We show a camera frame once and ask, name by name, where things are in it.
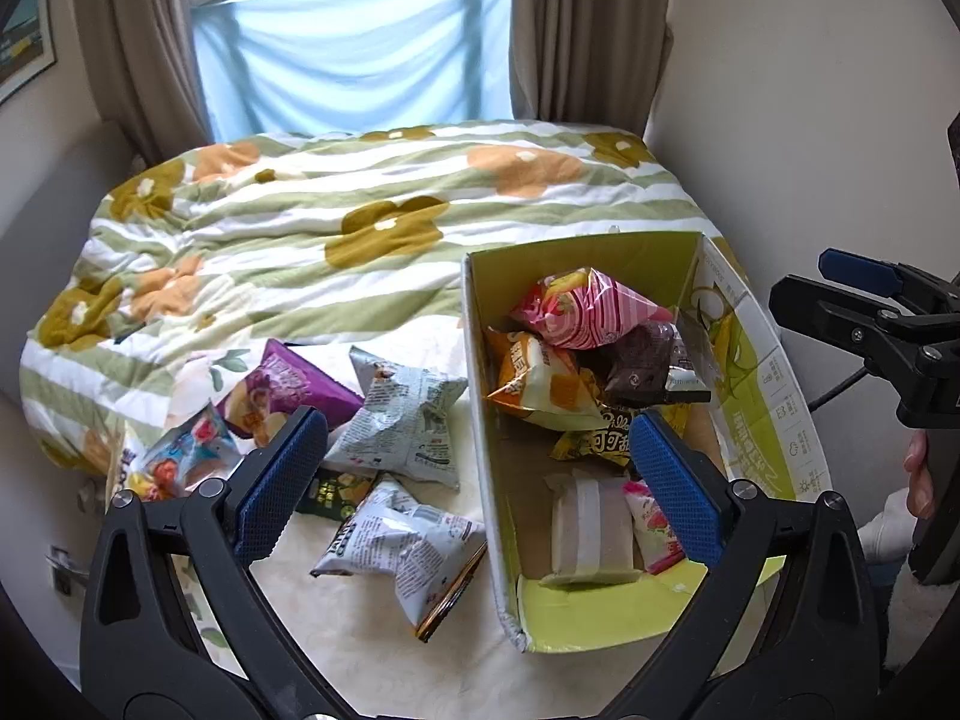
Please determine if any black curved rod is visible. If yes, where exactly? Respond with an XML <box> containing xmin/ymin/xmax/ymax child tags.
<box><xmin>806</xmin><ymin>367</ymin><xmax>863</xmax><ymax>413</ymax></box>

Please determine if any small dark green packet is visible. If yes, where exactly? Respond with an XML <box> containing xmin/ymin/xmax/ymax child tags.
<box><xmin>295</xmin><ymin>467</ymin><xmax>378</xmax><ymax>522</ymax></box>

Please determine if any brown curtain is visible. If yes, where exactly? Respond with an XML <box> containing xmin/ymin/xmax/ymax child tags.
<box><xmin>71</xmin><ymin>0</ymin><xmax>218</xmax><ymax>166</ymax></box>
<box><xmin>510</xmin><ymin>0</ymin><xmax>676</xmax><ymax>140</ymax></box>

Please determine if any grey headboard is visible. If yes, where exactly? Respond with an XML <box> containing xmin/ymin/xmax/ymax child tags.
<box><xmin>0</xmin><ymin>118</ymin><xmax>147</xmax><ymax>406</ymax></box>

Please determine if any pink striped snack packet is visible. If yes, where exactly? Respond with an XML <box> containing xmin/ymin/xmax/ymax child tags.
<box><xmin>510</xmin><ymin>268</ymin><xmax>676</xmax><ymax>350</ymax></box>

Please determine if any framed town picture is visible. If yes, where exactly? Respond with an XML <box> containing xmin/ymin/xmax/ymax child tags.
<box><xmin>0</xmin><ymin>0</ymin><xmax>59</xmax><ymax>106</ymax></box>

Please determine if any yellow black snack packet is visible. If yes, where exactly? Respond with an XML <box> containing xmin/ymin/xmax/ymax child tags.
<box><xmin>551</xmin><ymin>401</ymin><xmax>691</xmax><ymax>473</ymax></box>

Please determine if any brown snack packet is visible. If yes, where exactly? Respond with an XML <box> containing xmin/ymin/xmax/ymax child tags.
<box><xmin>600</xmin><ymin>321</ymin><xmax>712</xmax><ymax>410</ymax></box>

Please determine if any silver printed snack packet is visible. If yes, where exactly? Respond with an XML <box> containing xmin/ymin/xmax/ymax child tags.
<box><xmin>324</xmin><ymin>345</ymin><xmax>470</xmax><ymax>494</ymax></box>
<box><xmin>311</xmin><ymin>474</ymin><xmax>487</xmax><ymax>627</ymax></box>

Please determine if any green cardboard box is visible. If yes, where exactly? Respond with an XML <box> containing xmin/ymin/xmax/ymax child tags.
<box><xmin>459</xmin><ymin>231</ymin><xmax>837</xmax><ymax>653</ymax></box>

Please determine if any purple chip packet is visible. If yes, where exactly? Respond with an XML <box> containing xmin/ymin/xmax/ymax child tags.
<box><xmin>216</xmin><ymin>339</ymin><xmax>365</xmax><ymax>447</ymax></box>

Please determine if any white yellow bread packet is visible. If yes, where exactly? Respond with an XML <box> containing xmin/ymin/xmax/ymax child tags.
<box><xmin>487</xmin><ymin>330</ymin><xmax>608</xmax><ymax>432</ymax></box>

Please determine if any floral striped blanket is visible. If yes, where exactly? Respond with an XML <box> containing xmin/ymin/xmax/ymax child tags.
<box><xmin>19</xmin><ymin>120</ymin><xmax>702</xmax><ymax>481</ymax></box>

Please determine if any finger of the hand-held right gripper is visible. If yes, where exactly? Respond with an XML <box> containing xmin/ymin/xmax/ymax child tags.
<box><xmin>817</xmin><ymin>249</ymin><xmax>960</xmax><ymax>308</ymax></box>
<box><xmin>769</xmin><ymin>275</ymin><xmax>912</xmax><ymax>391</ymax></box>

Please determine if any colourful blue snack packet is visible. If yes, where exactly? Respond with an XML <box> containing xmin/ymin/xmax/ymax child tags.
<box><xmin>124</xmin><ymin>401</ymin><xmax>245</xmax><ymax>503</ymax></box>

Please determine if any floral tablecloth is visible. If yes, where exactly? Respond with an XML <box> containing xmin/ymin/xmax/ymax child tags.
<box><xmin>120</xmin><ymin>330</ymin><xmax>721</xmax><ymax>720</ymax></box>

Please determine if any clear beige cake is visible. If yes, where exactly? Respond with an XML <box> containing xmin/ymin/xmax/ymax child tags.
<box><xmin>538</xmin><ymin>469</ymin><xmax>644</xmax><ymax>587</ymax></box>

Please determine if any white wall socket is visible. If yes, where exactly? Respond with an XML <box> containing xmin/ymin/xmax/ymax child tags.
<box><xmin>46</xmin><ymin>544</ymin><xmax>91</xmax><ymax>597</ymax></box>

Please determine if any light blue cloth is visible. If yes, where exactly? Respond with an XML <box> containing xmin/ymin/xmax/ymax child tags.
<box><xmin>191</xmin><ymin>0</ymin><xmax>518</xmax><ymax>145</ymax></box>

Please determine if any person's right hand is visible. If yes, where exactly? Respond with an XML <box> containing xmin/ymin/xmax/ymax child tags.
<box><xmin>904</xmin><ymin>431</ymin><xmax>935</xmax><ymax>518</ymax></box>

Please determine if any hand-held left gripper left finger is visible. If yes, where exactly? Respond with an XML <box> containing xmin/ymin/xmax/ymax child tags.
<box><xmin>79</xmin><ymin>405</ymin><xmax>353</xmax><ymax>720</ymax></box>

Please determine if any pink white snack packet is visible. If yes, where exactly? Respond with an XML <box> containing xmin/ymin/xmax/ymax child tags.
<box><xmin>622</xmin><ymin>480</ymin><xmax>691</xmax><ymax>575</ymax></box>

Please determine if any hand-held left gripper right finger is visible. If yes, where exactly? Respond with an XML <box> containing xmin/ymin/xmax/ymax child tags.
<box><xmin>630</xmin><ymin>409</ymin><xmax>882</xmax><ymax>720</ymax></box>

